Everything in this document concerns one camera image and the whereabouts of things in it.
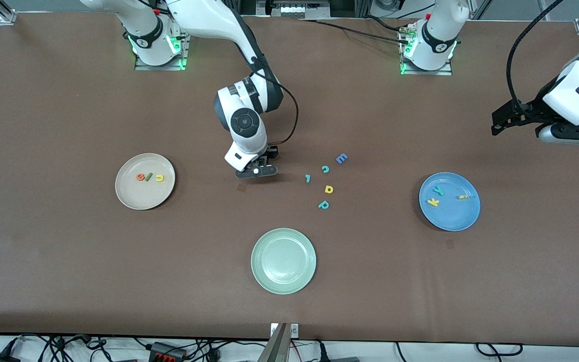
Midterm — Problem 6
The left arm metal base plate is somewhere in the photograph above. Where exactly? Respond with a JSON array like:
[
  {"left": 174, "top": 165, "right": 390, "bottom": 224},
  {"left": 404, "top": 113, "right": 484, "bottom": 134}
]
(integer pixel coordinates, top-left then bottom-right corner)
[{"left": 399, "top": 23, "right": 454, "bottom": 76}]

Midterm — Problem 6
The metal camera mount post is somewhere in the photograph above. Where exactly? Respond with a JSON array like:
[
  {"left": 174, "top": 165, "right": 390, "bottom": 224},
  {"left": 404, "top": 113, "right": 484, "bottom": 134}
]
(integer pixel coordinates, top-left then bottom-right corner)
[{"left": 258, "top": 323, "right": 300, "bottom": 362}]

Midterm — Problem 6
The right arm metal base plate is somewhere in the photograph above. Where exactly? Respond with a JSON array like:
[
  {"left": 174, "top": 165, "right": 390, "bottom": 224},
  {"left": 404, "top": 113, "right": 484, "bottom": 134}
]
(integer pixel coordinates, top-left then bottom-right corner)
[{"left": 135, "top": 19, "right": 189, "bottom": 71}]

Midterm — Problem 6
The pale green round plate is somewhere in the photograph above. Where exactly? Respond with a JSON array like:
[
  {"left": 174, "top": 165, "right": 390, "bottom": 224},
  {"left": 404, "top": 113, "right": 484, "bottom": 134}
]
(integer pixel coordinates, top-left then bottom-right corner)
[{"left": 250, "top": 228, "right": 317, "bottom": 295}]

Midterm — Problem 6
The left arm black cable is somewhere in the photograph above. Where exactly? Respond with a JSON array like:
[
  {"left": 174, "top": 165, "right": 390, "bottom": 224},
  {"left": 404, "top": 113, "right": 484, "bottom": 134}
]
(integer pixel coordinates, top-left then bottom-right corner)
[{"left": 505, "top": 0, "right": 561, "bottom": 115}]

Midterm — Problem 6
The long thin black cable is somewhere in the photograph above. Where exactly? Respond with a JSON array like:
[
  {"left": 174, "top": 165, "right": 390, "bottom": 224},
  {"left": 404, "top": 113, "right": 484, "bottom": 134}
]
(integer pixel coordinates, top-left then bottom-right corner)
[{"left": 297, "top": 18, "right": 411, "bottom": 45}]

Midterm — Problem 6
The curved thin black cable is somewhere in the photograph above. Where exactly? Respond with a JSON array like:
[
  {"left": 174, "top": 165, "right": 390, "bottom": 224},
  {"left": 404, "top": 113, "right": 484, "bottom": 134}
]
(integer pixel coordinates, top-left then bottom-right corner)
[{"left": 362, "top": 14, "right": 406, "bottom": 33}]

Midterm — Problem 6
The brown table cover mat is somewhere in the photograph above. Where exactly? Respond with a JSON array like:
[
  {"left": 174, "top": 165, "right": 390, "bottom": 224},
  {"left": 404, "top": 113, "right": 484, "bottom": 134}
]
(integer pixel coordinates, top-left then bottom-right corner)
[{"left": 0, "top": 11, "right": 579, "bottom": 347}]

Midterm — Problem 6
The grey electronics box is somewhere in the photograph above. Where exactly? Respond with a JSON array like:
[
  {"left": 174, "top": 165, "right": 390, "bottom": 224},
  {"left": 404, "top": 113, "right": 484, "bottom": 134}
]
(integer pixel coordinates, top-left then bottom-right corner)
[{"left": 269, "top": 0, "right": 331, "bottom": 20}]

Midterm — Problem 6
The beige brown round plate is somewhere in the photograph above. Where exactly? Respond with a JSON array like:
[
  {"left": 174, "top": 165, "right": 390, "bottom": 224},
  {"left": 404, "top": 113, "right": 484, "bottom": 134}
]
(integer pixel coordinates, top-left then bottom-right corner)
[{"left": 115, "top": 153, "right": 176, "bottom": 211}]

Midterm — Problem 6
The tangled black cable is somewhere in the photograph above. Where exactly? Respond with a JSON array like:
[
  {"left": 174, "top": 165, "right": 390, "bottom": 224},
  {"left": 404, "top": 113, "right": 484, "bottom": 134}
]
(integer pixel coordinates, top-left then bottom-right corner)
[{"left": 6, "top": 334, "right": 144, "bottom": 362}]

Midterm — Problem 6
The blue round plate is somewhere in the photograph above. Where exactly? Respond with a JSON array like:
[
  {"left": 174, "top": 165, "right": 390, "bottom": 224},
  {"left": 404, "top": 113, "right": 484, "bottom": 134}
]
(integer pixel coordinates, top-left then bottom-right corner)
[{"left": 419, "top": 172, "right": 481, "bottom": 232}]

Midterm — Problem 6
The looped black cable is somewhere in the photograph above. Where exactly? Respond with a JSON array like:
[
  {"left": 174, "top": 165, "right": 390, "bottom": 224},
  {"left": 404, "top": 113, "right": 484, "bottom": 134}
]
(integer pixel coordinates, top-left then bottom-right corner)
[{"left": 474, "top": 343, "right": 524, "bottom": 357}]

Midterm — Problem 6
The black red power strip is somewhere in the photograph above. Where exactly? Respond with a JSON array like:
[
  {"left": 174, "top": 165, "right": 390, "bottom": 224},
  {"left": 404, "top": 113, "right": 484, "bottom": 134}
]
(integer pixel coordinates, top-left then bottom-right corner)
[{"left": 148, "top": 342, "right": 188, "bottom": 360}]

